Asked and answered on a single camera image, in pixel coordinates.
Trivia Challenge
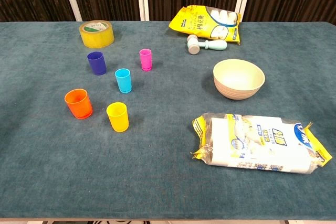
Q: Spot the small pink plastic cup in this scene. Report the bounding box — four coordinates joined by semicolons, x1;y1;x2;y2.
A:
139;48;153;72

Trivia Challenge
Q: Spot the cyan plastic cup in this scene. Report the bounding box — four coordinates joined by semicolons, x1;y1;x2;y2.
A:
114;68;132;94

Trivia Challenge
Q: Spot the yellow plastic cup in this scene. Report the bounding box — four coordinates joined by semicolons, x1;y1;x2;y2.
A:
106;102;130;132

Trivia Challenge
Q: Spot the dark purple plastic cup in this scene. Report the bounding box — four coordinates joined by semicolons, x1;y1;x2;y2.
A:
87;51;107;76

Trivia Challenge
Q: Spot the large orange plastic cup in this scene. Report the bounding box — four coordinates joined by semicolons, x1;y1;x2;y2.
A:
64;88;93;120

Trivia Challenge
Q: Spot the teal table cloth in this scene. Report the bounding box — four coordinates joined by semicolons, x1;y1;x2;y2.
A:
0;20;336;221

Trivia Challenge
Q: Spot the pale blue toy hammer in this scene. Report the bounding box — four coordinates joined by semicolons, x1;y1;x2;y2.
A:
186;34;228;55

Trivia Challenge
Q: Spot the beige bowl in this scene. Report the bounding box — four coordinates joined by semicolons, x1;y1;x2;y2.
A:
213;59;266;101

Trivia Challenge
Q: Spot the yellow marshmallow bag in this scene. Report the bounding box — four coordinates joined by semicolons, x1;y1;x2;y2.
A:
168;4;242;46

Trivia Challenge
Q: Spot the yellowish packing tape roll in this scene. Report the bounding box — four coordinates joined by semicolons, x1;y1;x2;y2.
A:
79;20;115;49

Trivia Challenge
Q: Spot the yellow white clear food pack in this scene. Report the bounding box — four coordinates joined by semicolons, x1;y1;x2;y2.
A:
190;112;332;175

